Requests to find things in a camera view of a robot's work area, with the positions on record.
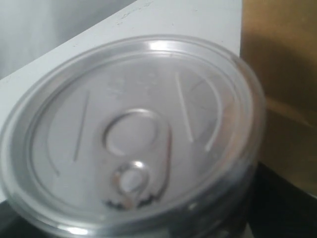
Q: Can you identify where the brown paper bag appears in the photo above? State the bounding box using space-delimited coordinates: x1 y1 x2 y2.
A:
241 0 317 194

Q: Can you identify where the dark tea can silver lid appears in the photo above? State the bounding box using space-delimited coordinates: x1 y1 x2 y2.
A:
0 35 265 238

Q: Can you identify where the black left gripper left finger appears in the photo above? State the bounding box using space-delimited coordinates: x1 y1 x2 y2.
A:
0 201 19 238

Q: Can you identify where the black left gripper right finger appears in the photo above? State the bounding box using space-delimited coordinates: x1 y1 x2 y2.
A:
248 163 317 238

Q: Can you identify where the white backdrop curtain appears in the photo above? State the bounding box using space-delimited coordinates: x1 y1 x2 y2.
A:
0 0 132 78

